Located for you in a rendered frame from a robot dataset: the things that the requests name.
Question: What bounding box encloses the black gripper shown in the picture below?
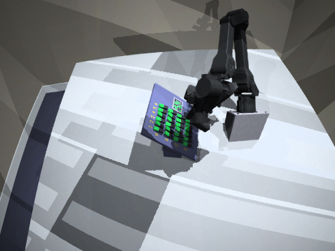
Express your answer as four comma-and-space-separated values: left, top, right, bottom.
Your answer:
186, 98, 222, 133

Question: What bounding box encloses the blue-grey switch panel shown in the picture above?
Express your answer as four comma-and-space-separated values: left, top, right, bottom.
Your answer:
140, 83, 198, 161

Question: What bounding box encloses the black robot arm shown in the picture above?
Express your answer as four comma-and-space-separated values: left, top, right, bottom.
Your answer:
184, 8, 259, 113

